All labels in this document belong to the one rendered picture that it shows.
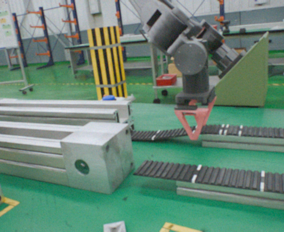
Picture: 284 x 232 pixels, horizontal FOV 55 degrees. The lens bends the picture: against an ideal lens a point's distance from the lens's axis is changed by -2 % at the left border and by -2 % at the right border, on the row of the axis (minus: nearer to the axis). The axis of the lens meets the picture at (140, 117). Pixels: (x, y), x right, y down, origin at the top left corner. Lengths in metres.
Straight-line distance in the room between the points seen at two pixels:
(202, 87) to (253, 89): 0.33
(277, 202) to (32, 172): 0.44
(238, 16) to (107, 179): 7.80
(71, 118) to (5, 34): 5.56
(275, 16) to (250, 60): 7.18
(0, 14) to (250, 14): 5.95
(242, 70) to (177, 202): 0.54
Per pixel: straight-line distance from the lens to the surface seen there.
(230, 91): 0.91
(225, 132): 0.61
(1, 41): 6.33
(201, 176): 0.45
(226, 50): 1.03
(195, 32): 1.00
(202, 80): 0.58
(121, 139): 0.51
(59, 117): 0.77
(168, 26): 0.57
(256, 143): 0.62
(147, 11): 0.64
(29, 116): 0.85
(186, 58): 0.50
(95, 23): 4.10
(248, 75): 0.89
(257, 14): 8.09
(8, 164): 0.64
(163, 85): 3.67
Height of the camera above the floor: 1.05
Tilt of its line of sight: 18 degrees down
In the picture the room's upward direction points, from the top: 7 degrees counter-clockwise
